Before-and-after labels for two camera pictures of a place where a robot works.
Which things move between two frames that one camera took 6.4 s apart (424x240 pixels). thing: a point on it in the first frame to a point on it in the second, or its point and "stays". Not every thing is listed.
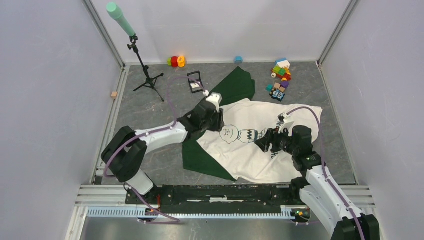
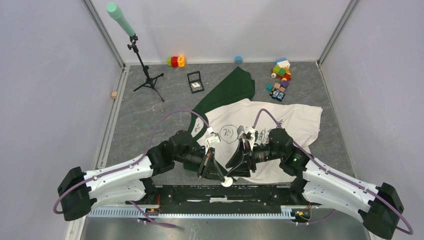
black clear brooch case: (195, 86) stays
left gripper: (219, 122) to (211, 171)
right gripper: (271, 136) to (241, 157)
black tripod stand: (150, 82) stays
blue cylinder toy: (238, 59) stays
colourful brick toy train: (283, 73) stays
